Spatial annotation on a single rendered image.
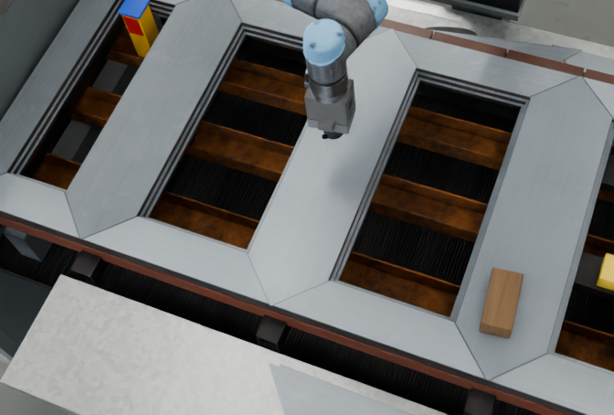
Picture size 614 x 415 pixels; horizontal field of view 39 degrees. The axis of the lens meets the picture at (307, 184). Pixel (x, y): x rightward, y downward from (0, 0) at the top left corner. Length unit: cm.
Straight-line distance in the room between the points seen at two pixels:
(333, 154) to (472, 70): 38
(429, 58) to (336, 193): 41
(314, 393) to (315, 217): 36
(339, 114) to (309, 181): 23
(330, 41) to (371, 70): 49
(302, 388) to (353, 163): 49
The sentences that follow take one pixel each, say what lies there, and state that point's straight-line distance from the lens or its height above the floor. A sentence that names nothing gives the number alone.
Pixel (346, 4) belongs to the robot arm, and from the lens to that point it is 165.
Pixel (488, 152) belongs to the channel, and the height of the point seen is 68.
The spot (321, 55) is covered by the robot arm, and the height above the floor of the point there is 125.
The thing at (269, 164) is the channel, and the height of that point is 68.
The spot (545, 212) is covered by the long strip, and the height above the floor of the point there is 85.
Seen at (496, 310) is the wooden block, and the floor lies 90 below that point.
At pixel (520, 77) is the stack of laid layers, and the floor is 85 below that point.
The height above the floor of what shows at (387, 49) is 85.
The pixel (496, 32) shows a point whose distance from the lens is 235.
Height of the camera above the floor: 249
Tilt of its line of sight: 60 degrees down
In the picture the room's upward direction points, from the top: 10 degrees counter-clockwise
